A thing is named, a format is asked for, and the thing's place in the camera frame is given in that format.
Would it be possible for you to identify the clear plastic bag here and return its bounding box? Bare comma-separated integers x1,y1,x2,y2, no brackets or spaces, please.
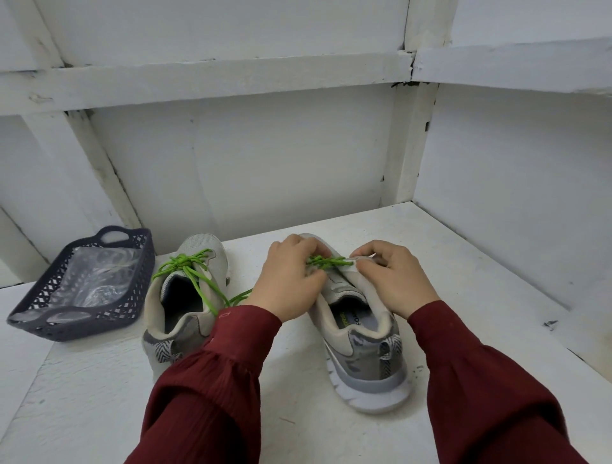
37,245,145,313

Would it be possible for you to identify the grey mesh shoe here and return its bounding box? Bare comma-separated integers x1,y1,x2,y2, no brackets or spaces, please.
140,232,230,384
300,233,415,415

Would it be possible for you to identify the green shoelace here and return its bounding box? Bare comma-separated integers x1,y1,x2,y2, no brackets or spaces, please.
152,249,252,317
305,252,358,272

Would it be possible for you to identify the dark plastic lattice basket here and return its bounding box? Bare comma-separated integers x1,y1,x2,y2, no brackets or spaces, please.
6,224,157,344

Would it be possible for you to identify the person's right forearm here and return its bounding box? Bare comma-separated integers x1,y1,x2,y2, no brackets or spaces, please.
407,299,590,464

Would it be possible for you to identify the person's right hand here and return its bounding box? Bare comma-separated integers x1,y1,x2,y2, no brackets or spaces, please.
350,238,442,321

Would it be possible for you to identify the person's left hand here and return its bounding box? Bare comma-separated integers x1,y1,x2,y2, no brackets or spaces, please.
243,233,332,324

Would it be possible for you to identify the person's left forearm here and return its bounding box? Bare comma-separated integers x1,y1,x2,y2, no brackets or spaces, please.
125,303,284,464

